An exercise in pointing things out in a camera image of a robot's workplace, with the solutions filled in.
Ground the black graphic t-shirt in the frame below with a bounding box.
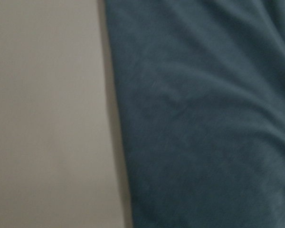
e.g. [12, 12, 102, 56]
[105, 0, 285, 228]

